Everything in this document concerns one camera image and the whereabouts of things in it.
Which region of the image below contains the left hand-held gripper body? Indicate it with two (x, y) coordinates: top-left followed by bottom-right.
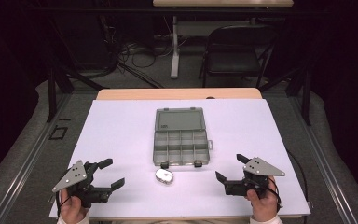
(51, 160), (113, 209)

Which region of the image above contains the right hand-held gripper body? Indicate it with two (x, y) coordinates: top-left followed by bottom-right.
(224, 156), (286, 199)

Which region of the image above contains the small shiny white object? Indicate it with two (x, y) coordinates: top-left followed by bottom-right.
(155, 168), (174, 186)

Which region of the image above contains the grey plastic organiser box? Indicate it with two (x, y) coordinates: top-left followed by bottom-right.
(152, 106), (214, 169)

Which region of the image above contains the person's left hand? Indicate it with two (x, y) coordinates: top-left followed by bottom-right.
(59, 188), (90, 224)

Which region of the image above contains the person's right hand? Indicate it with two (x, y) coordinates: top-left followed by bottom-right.
(245, 176), (281, 223)

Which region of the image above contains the white board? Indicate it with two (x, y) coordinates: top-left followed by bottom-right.
(48, 98), (311, 219)

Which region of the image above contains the black tape square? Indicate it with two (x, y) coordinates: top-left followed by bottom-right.
(48, 124), (69, 141)

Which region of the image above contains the black metal stand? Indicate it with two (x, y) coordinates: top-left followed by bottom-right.
(45, 18), (106, 124)
(259, 59), (313, 127)

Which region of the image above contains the wooden table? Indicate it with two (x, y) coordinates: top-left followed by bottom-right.
(95, 87), (264, 101)

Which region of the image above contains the black folding chair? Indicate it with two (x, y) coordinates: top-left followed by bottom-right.
(198, 24), (278, 89)

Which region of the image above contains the white-legged background table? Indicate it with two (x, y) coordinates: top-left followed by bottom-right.
(152, 0), (295, 79)

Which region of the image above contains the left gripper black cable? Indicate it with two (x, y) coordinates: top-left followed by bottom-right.
(55, 191), (73, 220)

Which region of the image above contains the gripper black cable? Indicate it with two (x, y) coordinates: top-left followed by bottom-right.
(55, 191), (73, 220)
(259, 148), (310, 224)

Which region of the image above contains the metal floor rail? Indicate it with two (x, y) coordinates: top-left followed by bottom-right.
(0, 92), (73, 224)
(288, 92), (358, 224)

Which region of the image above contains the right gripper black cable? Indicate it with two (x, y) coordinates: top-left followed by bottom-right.
(259, 148), (310, 224)

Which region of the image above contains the bundle of floor cables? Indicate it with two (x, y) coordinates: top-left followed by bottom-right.
(101, 15), (187, 90)

